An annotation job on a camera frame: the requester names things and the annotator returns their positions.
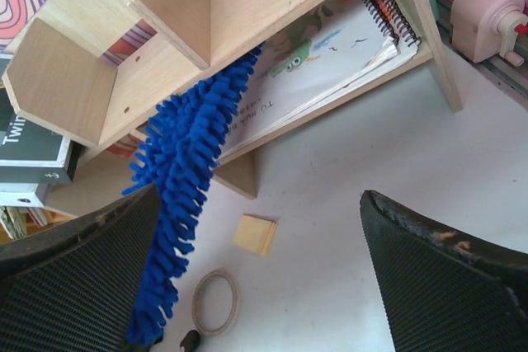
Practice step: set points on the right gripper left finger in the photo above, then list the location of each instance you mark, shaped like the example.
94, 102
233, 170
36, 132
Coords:
72, 287

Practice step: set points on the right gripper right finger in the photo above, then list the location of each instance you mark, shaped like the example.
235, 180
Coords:
444, 289

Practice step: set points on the masking tape roll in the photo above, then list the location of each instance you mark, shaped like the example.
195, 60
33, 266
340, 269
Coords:
215, 304

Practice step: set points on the blue microfiber duster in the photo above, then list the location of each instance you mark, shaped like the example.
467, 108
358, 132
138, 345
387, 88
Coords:
178, 157

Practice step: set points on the light wooden bookshelf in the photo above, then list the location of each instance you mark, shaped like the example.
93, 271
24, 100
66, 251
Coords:
94, 70

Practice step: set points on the white black marker pen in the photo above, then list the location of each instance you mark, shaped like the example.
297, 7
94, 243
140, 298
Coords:
190, 342

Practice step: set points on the yellow sticky note pad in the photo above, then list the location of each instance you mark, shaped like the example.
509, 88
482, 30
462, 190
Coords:
254, 234

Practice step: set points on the spiral bound drawing notebook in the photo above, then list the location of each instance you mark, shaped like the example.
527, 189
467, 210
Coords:
329, 51

